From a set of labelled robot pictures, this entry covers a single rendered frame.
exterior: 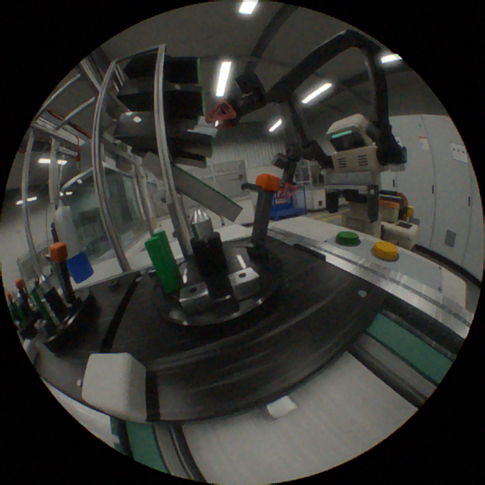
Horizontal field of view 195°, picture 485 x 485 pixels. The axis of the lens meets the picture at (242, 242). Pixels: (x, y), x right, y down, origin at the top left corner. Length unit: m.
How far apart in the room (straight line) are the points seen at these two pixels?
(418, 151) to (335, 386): 3.02
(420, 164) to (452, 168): 0.68
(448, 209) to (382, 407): 2.89
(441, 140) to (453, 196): 0.80
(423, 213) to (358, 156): 2.35
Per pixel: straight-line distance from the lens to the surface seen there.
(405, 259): 0.25
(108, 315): 0.21
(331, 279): 0.15
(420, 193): 3.00
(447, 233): 3.02
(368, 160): 0.76
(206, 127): 0.43
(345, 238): 0.25
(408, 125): 3.16
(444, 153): 3.02
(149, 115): 0.45
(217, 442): 0.15
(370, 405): 0.16
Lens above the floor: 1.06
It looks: 20 degrees down
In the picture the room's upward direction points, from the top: 11 degrees counter-clockwise
